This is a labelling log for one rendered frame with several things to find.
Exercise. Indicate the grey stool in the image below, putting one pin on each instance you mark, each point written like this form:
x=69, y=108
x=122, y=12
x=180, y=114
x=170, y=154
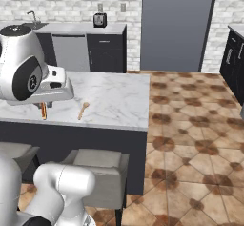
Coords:
x=19, y=155
x=105, y=179

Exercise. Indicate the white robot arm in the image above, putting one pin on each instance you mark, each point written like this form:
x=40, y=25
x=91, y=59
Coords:
x=19, y=67

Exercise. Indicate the steel sink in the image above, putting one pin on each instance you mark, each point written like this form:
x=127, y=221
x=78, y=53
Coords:
x=35, y=26

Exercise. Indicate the grey doorway with dark frame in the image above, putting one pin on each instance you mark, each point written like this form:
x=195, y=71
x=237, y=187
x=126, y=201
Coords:
x=176, y=26

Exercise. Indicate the silver sink tap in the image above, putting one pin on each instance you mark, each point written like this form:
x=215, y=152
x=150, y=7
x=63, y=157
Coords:
x=33, y=16

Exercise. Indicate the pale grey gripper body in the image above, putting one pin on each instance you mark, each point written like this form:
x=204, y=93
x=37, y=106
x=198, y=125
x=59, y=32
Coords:
x=47, y=95

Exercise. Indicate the black and silver toaster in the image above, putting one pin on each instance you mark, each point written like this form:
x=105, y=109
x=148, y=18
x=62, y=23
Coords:
x=99, y=20

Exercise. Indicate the grey dishwasher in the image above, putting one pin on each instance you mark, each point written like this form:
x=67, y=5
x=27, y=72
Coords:
x=70, y=53

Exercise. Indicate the dark kitchen island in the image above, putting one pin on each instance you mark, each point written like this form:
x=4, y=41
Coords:
x=95, y=147

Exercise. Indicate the dark base cupboard run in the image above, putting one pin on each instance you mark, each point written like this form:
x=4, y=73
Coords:
x=106, y=52

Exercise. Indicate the grey wall socket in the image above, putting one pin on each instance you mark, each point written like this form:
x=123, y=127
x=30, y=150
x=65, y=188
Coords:
x=123, y=7
x=100, y=7

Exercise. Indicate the wooden spoon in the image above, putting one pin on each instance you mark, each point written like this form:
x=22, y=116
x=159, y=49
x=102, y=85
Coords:
x=83, y=110

